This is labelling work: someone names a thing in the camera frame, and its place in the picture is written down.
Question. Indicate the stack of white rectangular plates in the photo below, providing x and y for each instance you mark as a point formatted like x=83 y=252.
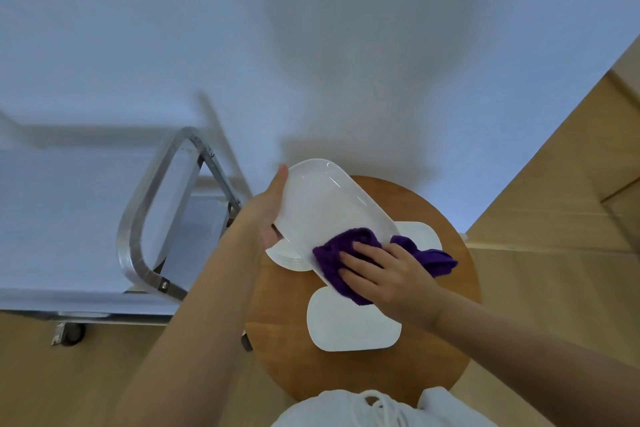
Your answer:
x=422 y=236

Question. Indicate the person's right forearm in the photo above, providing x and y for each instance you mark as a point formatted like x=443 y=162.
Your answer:
x=540 y=356

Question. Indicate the white oblong serving plate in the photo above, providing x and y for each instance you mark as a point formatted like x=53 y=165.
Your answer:
x=325 y=201
x=350 y=326

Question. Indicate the person's left forearm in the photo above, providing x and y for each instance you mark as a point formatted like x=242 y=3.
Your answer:
x=190 y=341

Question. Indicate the person's right hand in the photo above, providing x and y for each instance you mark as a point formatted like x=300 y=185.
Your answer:
x=400 y=281

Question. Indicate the person's left hand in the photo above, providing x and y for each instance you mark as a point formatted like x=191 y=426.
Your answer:
x=262 y=216

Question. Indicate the person's white garment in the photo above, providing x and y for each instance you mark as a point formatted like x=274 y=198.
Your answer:
x=310 y=411

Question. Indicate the stack of white round plates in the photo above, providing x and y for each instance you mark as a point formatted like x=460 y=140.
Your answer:
x=295 y=259

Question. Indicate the round wooden side table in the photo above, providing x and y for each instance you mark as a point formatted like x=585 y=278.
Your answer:
x=430 y=356

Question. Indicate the purple cleaning cloth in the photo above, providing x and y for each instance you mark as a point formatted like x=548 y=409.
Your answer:
x=332 y=254

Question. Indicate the steel three-tier cart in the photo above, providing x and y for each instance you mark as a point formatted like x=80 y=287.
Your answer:
x=60 y=221

